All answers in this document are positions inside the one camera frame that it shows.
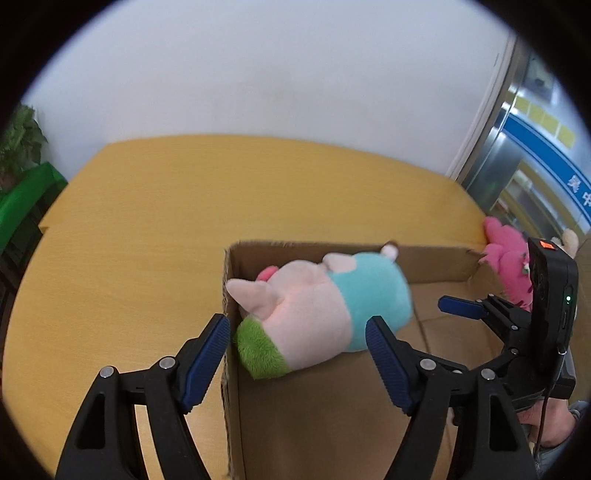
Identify cardboard box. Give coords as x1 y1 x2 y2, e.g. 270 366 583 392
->
221 239 527 480

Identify glass door with blue band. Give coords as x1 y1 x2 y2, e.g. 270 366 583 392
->
462 37 591 259

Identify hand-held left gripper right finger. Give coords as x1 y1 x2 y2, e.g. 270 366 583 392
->
365 315 541 480

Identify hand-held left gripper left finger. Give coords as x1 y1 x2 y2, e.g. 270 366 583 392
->
55 313 232 480

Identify person's right hand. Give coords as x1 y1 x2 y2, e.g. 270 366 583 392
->
518 401 579 449

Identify pink and teal plush pig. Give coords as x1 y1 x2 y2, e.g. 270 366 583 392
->
225 242 415 380

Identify pink plush toy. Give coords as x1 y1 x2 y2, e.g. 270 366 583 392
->
478 216 536 311

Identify large potted plant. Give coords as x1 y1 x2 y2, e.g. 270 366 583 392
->
0 104 49 185

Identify beige plush toy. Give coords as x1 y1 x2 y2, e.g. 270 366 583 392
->
556 228 580 259

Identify wooden desktop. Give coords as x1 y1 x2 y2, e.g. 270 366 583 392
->
2 134 495 480

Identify black cable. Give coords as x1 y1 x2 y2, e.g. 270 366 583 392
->
533 351 566 462

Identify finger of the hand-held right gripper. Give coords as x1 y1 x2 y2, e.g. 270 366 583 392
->
467 342 531 384
438 293 532 344

